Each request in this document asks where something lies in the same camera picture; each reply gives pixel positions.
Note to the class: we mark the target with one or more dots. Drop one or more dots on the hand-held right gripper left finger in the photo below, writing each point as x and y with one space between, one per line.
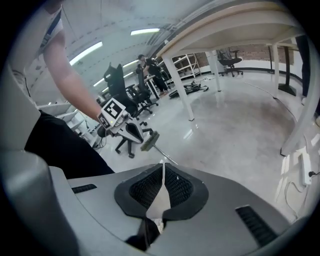
130 200

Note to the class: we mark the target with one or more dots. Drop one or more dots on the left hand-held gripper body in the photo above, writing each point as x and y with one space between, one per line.
112 110

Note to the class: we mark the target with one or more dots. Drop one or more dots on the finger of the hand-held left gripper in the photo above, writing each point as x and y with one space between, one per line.
128 130
139 131

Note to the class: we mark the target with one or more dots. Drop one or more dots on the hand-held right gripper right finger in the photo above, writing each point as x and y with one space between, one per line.
192 197

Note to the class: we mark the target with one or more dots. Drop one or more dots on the person's left forearm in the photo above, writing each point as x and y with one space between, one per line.
75 85

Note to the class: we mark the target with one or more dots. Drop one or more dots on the glossy grey floor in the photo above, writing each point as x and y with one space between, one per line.
237 125

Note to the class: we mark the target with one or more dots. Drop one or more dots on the black high-back office chair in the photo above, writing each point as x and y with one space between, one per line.
117 82

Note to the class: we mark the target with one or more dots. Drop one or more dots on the fluorescent ceiling light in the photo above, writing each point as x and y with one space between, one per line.
99 82
130 64
145 31
86 53

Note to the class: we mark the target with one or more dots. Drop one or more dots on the black slim office chair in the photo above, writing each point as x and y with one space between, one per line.
141 80

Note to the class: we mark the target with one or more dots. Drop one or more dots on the small white desk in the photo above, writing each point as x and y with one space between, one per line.
150 79

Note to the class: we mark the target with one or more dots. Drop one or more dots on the person's black trousers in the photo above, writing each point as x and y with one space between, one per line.
62 150

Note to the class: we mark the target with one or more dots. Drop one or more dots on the white shelving rack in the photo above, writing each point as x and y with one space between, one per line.
186 66

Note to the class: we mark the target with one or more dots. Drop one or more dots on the person's white shirt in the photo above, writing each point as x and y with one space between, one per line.
22 45

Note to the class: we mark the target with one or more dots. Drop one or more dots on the black mesh office chair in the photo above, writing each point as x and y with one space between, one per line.
230 61

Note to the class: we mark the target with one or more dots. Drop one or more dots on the white power strip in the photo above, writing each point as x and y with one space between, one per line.
305 170

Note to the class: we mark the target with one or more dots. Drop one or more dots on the black plug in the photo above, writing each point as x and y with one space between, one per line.
312 173

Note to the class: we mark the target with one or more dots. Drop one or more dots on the large white desk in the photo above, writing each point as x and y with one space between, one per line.
237 27

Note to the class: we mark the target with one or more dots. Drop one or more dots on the black pedestal table stand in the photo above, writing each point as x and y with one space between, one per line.
287 70

